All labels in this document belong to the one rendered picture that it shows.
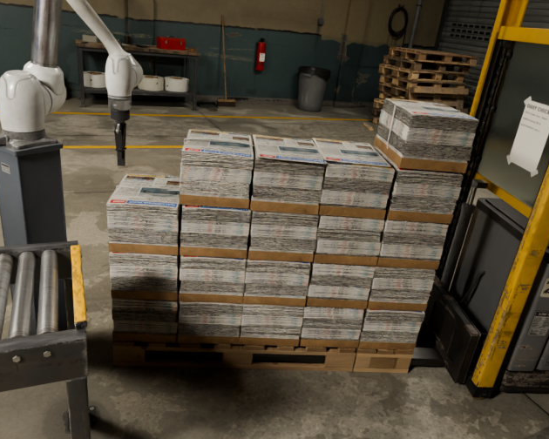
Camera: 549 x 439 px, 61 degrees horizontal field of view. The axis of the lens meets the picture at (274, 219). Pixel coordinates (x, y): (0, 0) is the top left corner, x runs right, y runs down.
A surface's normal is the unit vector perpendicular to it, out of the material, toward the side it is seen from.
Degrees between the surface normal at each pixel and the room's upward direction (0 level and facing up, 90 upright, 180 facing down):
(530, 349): 90
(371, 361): 90
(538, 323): 90
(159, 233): 91
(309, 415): 0
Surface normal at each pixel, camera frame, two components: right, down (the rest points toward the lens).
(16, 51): 0.39, 0.41
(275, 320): 0.08, 0.41
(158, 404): 0.11, -0.91
